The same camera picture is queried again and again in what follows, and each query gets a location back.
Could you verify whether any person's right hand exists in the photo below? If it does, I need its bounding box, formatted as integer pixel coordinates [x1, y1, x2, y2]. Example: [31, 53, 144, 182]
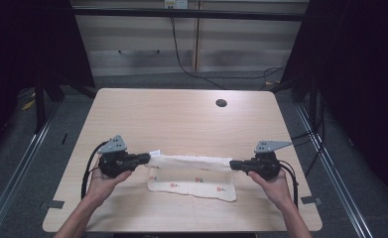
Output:
[247, 170, 295, 210]

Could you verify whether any person's left hand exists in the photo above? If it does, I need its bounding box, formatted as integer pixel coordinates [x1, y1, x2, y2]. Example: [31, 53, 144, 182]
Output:
[85, 168, 133, 203]

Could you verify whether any white printed towel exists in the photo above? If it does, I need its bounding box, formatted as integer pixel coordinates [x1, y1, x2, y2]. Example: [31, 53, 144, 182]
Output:
[146, 150, 238, 203]

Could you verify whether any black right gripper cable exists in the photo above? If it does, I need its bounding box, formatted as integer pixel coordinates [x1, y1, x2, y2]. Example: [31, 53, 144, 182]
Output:
[279, 160, 300, 209]

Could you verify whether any silver floor rail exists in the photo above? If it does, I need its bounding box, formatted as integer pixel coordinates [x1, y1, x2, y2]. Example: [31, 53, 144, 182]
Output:
[295, 104, 376, 238]
[0, 107, 61, 238]

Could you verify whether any black metal stand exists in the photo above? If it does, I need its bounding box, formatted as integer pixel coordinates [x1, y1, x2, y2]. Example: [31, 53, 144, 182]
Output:
[33, 65, 48, 134]

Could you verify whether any white wall outlet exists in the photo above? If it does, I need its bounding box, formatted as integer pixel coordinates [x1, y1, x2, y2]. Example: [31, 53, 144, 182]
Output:
[164, 0, 190, 10]

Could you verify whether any long black wall cable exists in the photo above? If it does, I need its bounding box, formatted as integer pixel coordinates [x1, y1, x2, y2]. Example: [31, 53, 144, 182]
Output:
[170, 16, 286, 90]

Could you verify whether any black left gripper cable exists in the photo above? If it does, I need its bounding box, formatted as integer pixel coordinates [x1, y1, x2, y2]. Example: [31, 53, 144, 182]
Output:
[80, 141, 108, 200]

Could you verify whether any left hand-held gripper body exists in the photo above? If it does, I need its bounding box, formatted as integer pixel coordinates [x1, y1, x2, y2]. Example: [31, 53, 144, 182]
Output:
[96, 134, 139, 179]

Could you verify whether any yellow floor tape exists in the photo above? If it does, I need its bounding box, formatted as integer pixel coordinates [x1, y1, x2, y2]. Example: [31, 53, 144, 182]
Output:
[21, 93, 37, 111]

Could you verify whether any black horizontal metal bar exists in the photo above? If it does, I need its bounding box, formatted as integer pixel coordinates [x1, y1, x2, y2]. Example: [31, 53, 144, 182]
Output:
[71, 7, 307, 23]

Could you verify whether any dark curtain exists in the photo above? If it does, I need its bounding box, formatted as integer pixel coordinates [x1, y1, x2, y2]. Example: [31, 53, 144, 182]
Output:
[0, 0, 95, 163]
[280, 0, 388, 207]

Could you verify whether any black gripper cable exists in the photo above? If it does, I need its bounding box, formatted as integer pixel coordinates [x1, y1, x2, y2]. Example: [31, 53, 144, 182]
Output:
[279, 160, 300, 209]
[80, 141, 108, 200]

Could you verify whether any black floor cable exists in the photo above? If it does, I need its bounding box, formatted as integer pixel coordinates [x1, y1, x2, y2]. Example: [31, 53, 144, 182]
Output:
[290, 98, 327, 177]

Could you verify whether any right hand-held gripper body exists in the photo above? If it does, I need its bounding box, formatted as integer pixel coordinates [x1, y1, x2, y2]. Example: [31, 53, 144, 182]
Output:
[249, 140, 294, 181]

